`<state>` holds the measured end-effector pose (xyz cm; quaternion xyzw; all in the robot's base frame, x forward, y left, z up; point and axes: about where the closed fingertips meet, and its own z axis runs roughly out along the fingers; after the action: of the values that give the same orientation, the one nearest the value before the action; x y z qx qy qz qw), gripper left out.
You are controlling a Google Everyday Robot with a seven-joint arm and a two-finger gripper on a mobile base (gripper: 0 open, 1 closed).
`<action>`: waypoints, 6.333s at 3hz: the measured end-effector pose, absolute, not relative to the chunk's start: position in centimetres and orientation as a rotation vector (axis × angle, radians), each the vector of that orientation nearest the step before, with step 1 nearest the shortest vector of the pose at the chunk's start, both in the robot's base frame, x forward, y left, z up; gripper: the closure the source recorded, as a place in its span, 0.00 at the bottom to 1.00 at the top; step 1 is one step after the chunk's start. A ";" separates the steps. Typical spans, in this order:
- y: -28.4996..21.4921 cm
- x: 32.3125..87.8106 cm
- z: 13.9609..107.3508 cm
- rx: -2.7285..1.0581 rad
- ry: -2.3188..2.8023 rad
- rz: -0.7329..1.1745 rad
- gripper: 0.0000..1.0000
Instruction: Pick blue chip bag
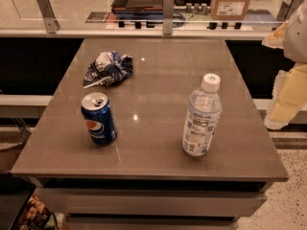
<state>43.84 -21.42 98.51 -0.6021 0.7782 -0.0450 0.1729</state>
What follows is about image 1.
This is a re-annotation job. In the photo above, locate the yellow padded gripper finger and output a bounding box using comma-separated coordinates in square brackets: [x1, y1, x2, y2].
[262, 20, 288, 49]
[264, 63, 307, 130]

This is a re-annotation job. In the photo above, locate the blue chip bag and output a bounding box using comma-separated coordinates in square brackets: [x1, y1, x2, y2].
[83, 51, 133, 88]

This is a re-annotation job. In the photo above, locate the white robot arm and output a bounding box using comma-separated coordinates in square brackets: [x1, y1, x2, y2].
[262, 1, 307, 130]

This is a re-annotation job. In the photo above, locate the snack bag in lower bin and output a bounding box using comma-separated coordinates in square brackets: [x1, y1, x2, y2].
[13, 195, 59, 230]

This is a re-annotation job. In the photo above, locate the brown cardboard box with label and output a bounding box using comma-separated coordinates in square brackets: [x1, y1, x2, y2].
[210, 0, 250, 20]

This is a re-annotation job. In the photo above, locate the clear plastic water bottle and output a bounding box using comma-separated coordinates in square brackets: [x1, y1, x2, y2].
[182, 73, 223, 157]

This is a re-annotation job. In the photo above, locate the blue Pepsi soda can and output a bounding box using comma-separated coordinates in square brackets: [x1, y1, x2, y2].
[81, 92, 117, 146]

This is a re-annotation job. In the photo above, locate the right metal glass bracket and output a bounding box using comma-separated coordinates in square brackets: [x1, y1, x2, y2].
[276, 0, 304, 21]

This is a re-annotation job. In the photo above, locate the metal glass bracket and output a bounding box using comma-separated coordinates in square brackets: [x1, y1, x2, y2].
[36, 0, 60, 34]
[162, 0, 175, 35]
[276, 0, 304, 21]

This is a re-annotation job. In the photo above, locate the middle metal glass bracket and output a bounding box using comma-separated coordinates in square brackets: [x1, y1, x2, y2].
[162, 0, 175, 35]

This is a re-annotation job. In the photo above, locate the left metal glass bracket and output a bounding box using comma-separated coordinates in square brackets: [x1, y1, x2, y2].
[36, 0, 60, 34]

